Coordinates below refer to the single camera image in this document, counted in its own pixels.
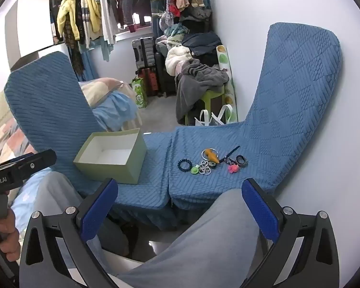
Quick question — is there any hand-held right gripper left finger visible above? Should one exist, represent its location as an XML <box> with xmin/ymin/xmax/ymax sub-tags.
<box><xmin>19</xmin><ymin>178</ymin><xmax>120</xmax><ymax>288</ymax></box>

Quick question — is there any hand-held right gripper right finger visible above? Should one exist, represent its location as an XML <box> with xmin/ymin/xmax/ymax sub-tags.
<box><xmin>241</xmin><ymin>178</ymin><xmax>340</xmax><ymax>288</ymax></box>

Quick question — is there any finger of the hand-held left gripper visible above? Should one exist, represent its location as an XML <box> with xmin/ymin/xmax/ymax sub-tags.
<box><xmin>10</xmin><ymin>149</ymin><xmax>57</xmax><ymax>184</ymax></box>

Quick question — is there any green cardboard box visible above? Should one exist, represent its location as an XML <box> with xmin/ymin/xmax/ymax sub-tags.
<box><xmin>73</xmin><ymin>128</ymin><xmax>147</xmax><ymax>185</ymax></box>

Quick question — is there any silver bead chain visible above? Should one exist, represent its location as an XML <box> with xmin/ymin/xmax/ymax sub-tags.
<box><xmin>197</xmin><ymin>161</ymin><xmax>213</xmax><ymax>176</ymax></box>

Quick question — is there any person's left hand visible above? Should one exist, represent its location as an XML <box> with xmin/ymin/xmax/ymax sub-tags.
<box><xmin>0</xmin><ymin>208</ymin><xmax>20</xmax><ymax>262</ymax></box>

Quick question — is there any patterned blanket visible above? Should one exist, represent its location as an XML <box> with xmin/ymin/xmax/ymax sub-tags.
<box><xmin>0</xmin><ymin>90</ymin><xmax>38</xmax><ymax>168</ymax></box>

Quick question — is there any red bead charm with clasp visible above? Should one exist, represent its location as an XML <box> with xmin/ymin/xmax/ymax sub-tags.
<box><xmin>228</xmin><ymin>154</ymin><xmax>247</xmax><ymax>167</ymax></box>

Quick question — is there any bed with light blue sheet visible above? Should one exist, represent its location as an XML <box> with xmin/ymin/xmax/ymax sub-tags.
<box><xmin>79</xmin><ymin>77</ymin><xmax>143</xmax><ymax>132</ymax></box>

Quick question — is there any white tote bag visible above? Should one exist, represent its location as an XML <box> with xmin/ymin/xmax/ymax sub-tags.
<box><xmin>194</xmin><ymin>104</ymin><xmax>234</xmax><ymax>126</ymax></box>

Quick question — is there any blue quilted sofa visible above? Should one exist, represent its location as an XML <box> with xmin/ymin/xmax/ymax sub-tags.
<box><xmin>4</xmin><ymin>22</ymin><xmax>342</xmax><ymax>231</ymax></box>

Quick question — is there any green plastic stool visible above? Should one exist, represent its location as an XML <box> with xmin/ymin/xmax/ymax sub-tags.
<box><xmin>184</xmin><ymin>88</ymin><xmax>227</xmax><ymax>126</ymax></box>

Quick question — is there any green printed bag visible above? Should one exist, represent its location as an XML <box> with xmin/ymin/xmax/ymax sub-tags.
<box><xmin>131</xmin><ymin>76</ymin><xmax>148</xmax><ymax>108</ymax></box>

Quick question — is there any red suitcase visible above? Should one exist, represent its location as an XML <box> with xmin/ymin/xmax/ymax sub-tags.
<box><xmin>137</xmin><ymin>67</ymin><xmax>158</xmax><ymax>96</ymax></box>

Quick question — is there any white cabinet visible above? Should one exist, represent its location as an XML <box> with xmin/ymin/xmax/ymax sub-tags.
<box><xmin>4</xmin><ymin>0</ymin><xmax>66</xmax><ymax>72</ymax></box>

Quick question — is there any black suitcase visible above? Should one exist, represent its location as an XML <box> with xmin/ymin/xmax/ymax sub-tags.
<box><xmin>154</xmin><ymin>51</ymin><xmax>177</xmax><ymax>96</ymax></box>

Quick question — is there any row of hanging clothes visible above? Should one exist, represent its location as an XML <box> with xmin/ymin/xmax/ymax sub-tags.
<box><xmin>49</xmin><ymin>0</ymin><xmax>152</xmax><ymax>75</ymax></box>

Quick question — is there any grey suitcase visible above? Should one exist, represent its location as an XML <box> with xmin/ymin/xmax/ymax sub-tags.
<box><xmin>132</xmin><ymin>37</ymin><xmax>155</xmax><ymax>68</ymax></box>

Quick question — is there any rolled mat with green dots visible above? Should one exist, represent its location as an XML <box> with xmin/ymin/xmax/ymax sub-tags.
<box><xmin>216</xmin><ymin>45</ymin><xmax>238</xmax><ymax>123</ymax></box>

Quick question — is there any pile of clothes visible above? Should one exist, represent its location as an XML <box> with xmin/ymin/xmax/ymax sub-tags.
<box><xmin>155</xmin><ymin>7</ymin><xmax>225</xmax><ymax>75</ymax></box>

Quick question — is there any blue curtain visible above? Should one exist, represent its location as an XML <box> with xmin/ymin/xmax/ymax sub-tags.
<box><xmin>150</xmin><ymin>0</ymin><xmax>168</xmax><ymax>39</ymax></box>

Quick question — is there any black strap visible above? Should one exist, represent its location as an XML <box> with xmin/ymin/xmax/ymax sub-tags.
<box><xmin>222</xmin><ymin>145</ymin><xmax>240</xmax><ymax>162</ymax></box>

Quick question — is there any silver bangle ring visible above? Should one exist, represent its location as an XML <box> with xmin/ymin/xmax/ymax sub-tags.
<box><xmin>202</xmin><ymin>148</ymin><xmax>219</xmax><ymax>161</ymax></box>

